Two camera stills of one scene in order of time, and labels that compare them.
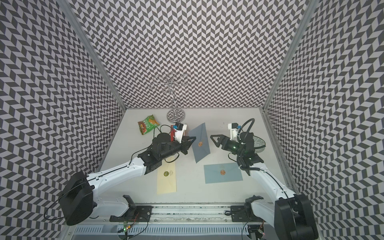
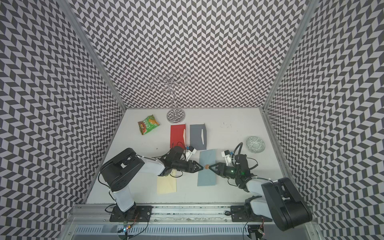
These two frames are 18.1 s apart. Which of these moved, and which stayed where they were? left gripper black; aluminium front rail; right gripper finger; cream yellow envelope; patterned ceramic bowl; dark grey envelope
Moved: right gripper finger; left gripper black
Stayed: aluminium front rail; patterned ceramic bowl; cream yellow envelope; dark grey envelope
